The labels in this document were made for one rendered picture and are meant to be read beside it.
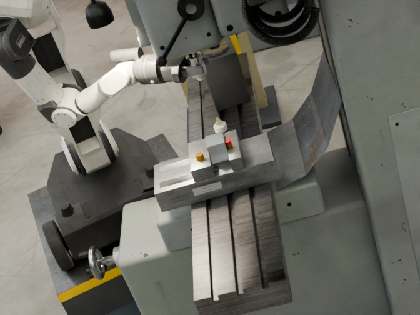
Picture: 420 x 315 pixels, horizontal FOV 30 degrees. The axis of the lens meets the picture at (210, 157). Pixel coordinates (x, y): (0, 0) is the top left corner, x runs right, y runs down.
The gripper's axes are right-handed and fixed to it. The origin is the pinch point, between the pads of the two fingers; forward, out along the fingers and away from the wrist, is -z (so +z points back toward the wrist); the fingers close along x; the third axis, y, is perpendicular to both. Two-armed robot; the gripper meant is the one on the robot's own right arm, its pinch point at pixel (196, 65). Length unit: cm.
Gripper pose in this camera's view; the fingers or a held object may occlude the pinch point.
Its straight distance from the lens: 225.7
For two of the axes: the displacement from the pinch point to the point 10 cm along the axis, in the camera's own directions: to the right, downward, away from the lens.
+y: 2.7, 7.9, 5.4
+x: 3.2, -6.1, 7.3
